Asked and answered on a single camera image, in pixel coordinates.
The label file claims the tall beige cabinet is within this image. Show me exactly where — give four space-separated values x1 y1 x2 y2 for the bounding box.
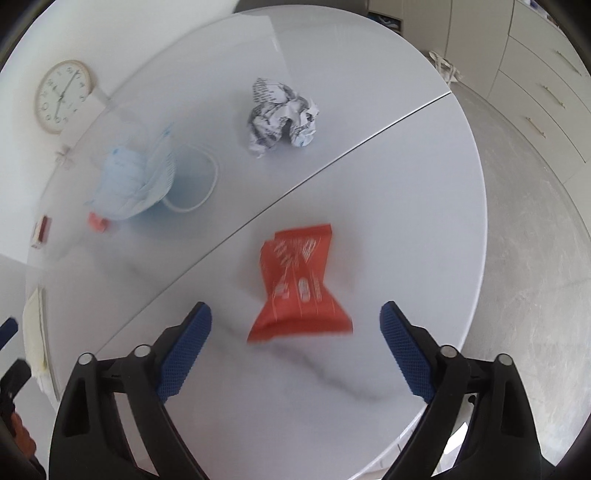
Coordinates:
367 0 514 58

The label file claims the round wall clock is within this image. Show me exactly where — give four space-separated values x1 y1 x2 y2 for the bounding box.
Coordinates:
34 60 93 136

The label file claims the beige drawer cabinet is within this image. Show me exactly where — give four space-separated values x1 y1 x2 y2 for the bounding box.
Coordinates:
486 0 591 163

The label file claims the white tote bag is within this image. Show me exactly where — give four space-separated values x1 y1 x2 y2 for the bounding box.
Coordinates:
427 50 464 85

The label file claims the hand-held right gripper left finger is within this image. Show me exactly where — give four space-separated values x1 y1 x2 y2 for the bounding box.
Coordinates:
48 301 213 480

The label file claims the crumpled printed paper ball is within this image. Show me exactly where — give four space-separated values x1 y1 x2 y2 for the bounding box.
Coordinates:
243 78 321 160

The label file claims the red snack packet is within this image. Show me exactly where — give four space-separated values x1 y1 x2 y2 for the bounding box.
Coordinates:
246 223 355 343

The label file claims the blue face mask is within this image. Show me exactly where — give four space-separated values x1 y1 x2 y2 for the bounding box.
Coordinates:
82 124 219 221

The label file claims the cream folded cloth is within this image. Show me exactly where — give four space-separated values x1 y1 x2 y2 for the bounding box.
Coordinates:
22 285 61 398

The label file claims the small red white box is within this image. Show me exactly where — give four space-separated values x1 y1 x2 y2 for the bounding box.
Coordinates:
30 215 52 249

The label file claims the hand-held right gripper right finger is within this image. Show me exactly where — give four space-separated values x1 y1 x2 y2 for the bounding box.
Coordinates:
379 300 542 480

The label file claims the person's left hand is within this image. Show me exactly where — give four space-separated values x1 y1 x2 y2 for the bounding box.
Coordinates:
9 410 37 462

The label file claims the white card stand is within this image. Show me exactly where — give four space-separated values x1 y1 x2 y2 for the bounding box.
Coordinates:
58 83 109 164

